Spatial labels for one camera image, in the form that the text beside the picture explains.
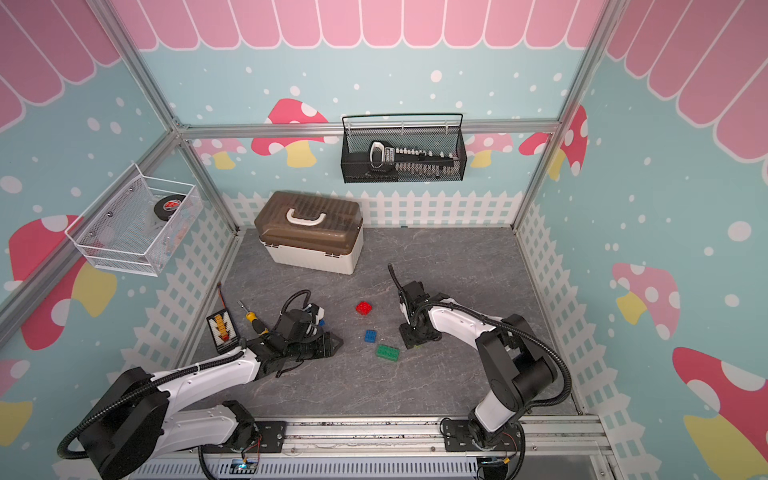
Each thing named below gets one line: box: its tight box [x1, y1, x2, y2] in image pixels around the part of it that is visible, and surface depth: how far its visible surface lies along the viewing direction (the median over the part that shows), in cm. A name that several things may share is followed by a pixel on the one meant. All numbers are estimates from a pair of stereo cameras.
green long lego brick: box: [376, 344, 401, 362], surface depth 89 cm
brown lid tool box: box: [254, 190, 364, 275], surface depth 98 cm
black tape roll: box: [154, 194, 187, 221], surface depth 81 cm
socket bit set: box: [369, 140, 461, 179], surface depth 91 cm
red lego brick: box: [356, 301, 373, 316], surface depth 98 cm
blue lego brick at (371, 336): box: [364, 330, 378, 343], surface depth 94 cm
